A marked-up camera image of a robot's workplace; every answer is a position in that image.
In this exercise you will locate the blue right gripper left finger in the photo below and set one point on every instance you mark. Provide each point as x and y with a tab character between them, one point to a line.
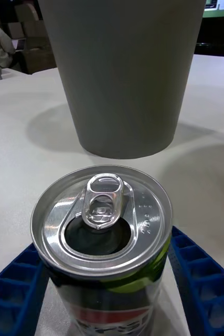
12	296

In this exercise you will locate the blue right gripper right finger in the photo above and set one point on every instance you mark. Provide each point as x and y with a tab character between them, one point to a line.
208	288

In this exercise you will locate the silver drink can red label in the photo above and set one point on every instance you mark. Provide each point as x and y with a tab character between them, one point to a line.
104	265

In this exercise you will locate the grey plastic waste bin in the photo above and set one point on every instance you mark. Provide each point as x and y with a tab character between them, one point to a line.
122	78

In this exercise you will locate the open laptop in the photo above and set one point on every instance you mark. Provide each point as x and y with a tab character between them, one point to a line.
19	44

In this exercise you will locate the green lit screen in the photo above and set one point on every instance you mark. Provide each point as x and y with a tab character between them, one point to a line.
222	8

